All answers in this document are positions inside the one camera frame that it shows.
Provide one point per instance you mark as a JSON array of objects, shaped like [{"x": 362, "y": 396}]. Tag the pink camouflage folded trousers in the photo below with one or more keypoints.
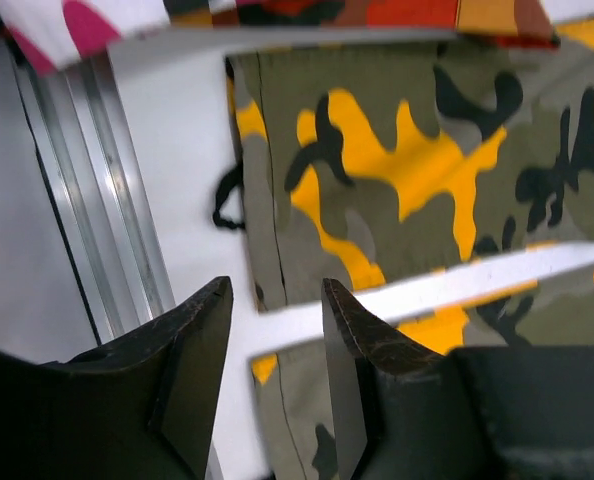
[{"x": 52, "y": 35}]

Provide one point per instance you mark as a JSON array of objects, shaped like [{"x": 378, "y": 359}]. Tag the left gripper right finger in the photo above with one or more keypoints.
[{"x": 402, "y": 411}]

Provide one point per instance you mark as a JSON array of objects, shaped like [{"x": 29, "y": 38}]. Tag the olive yellow camouflage trousers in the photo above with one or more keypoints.
[{"x": 373, "y": 164}]

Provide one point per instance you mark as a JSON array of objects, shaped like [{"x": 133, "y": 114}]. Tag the orange camouflage folded trousers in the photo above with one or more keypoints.
[{"x": 503, "y": 23}]

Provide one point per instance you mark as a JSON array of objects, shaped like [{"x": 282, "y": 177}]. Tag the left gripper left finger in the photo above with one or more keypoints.
[{"x": 142, "y": 406}]

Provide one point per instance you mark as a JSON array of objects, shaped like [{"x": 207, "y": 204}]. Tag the aluminium rail frame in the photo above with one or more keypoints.
[{"x": 89, "y": 161}]

